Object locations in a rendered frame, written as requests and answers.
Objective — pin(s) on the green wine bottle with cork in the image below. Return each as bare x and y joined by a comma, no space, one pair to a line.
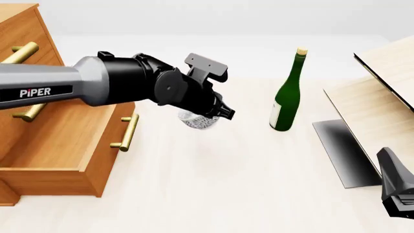
286,106

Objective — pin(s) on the wooden cabinet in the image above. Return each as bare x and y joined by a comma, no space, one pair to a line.
19,17

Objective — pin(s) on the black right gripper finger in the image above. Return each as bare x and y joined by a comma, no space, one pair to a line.
393,170

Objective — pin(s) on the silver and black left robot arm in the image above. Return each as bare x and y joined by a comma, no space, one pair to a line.
97,80

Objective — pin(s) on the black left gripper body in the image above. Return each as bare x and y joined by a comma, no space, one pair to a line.
221,109

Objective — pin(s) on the grey plate on black stalk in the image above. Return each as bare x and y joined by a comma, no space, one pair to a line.
207,64

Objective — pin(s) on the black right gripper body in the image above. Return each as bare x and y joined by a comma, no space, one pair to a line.
401,204

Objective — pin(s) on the open wooden drawer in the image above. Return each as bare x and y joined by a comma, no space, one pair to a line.
48,179

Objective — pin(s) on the pale wooden rack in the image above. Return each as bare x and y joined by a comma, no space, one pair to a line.
362,104

